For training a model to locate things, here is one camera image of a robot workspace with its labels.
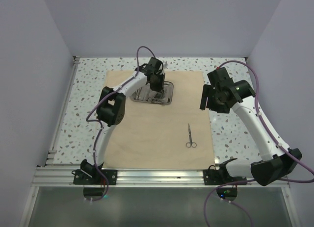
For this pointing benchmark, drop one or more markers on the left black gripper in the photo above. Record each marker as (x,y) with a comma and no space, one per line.
(160,87)

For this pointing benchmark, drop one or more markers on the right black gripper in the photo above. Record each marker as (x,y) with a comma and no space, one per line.
(208,91)

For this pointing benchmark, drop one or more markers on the steel instrument tray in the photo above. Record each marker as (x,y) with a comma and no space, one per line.
(146,95)

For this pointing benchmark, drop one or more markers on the steel surgical scissors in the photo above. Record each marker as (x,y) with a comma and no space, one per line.
(190,143)

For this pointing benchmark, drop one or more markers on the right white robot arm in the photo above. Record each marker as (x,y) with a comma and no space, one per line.
(276,161)

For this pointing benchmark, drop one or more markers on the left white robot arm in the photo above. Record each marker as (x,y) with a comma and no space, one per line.
(110,110)

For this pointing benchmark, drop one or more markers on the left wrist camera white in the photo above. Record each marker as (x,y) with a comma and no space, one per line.
(165,64)

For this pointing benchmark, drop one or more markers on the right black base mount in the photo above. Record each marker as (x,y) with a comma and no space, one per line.
(213,176)

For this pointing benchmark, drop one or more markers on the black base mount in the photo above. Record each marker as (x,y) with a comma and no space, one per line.
(213,176)
(82,178)

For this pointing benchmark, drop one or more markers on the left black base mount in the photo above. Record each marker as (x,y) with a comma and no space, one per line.
(82,178)

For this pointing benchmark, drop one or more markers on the left aluminium side rail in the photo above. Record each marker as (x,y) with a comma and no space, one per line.
(52,149)

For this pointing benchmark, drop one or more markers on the aluminium front rail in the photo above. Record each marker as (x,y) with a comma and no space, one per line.
(63,176)

